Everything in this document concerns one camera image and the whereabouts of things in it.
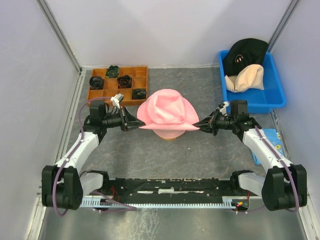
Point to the rolled black belt top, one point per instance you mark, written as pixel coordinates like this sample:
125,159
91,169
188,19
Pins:
112,71

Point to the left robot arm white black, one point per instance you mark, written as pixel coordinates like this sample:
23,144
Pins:
62,184

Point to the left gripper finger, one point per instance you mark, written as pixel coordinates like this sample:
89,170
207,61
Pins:
130,120
127,128

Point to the light blue cable duct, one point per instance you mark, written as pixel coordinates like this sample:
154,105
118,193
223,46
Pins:
96,202

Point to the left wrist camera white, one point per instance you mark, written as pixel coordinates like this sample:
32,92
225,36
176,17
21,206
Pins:
117,99

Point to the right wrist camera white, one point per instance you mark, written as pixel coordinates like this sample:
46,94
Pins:
222,107

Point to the pink bucket hat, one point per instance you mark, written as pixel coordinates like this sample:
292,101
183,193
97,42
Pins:
166,111
168,134

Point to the rolled black belt left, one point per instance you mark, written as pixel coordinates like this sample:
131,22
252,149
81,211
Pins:
96,83

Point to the black cap with logo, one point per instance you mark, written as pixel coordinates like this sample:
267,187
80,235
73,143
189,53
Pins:
243,53

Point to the orange compartment tray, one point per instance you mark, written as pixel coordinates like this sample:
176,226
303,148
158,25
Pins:
139,76

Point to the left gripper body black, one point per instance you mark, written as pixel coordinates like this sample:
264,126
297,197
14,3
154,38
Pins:
114,120

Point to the blue plastic bin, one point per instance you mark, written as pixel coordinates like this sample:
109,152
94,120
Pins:
259,101

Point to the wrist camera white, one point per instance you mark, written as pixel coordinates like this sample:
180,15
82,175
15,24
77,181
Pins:
222,107
117,99

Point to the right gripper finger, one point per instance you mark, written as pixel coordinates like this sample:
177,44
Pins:
207,129
206,122

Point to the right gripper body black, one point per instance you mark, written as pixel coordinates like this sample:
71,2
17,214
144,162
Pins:
222,122

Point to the rolled black belt centre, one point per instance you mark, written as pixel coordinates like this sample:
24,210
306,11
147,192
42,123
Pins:
124,82

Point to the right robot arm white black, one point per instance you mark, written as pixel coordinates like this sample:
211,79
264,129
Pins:
284,186

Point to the beige hat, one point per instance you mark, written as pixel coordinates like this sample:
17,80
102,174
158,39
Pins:
251,77

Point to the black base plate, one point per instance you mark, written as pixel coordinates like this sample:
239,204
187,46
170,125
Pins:
172,190

